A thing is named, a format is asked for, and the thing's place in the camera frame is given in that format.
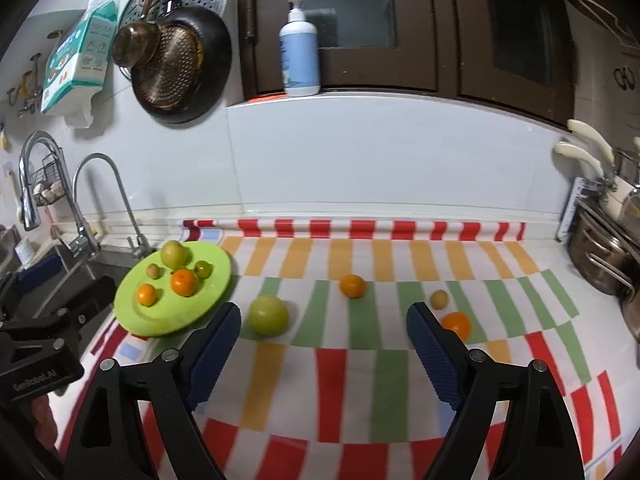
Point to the dark brown window frame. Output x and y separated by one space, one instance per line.
440 35

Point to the black frying pan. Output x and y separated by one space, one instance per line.
215 70

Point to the green tangerine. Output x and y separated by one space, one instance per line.
202 268

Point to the small orange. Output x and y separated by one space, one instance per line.
352 286
459 325
147 294

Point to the striped tablecloth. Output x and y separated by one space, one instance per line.
350 370

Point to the person's left hand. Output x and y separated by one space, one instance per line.
42 420

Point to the green apple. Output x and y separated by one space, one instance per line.
269 315
174 254

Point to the brass wall hooks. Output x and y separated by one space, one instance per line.
27 90

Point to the large orange with stem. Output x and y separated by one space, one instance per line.
183 282

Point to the small brown fruit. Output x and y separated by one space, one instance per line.
439 298
154 271

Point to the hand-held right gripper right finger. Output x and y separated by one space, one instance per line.
435 355

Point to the paper towel pack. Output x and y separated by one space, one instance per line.
75 70

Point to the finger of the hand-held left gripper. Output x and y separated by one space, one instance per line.
37 273
85 302

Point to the copper strainer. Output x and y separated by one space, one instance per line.
170 70

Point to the white pump bottle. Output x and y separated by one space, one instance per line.
299 55

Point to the black scissors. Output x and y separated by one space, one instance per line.
624 78

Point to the green plate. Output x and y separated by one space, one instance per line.
165 312

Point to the steel sink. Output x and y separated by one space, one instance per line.
107 264

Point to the large chrome faucet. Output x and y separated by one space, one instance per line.
27 180

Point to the steel pot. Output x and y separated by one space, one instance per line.
632 315
600 255

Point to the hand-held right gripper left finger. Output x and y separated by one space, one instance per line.
215 355

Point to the copper saucepan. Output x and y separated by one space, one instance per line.
134 45

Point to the thin chrome faucet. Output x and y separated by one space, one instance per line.
122 200

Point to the white metal rack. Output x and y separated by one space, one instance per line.
572 205

